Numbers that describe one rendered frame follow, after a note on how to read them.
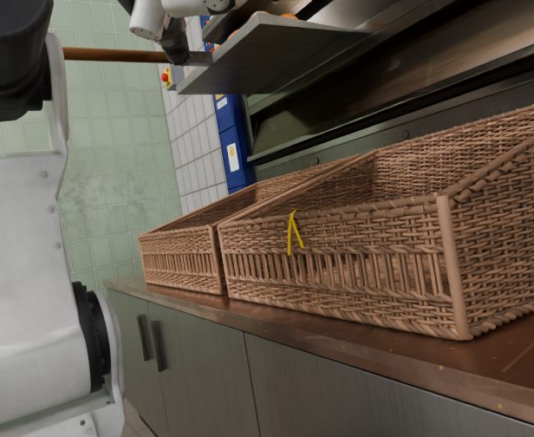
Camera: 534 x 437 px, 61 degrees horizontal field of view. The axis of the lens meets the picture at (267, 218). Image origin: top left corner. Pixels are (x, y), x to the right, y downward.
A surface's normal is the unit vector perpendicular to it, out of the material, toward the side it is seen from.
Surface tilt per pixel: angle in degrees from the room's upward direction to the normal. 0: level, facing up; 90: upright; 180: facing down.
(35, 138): 90
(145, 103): 90
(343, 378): 90
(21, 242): 80
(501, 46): 70
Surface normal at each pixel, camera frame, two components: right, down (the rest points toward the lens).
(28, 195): 0.48, -0.23
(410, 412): -0.85, 0.15
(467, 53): -0.85, -0.20
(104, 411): 0.53, 0.07
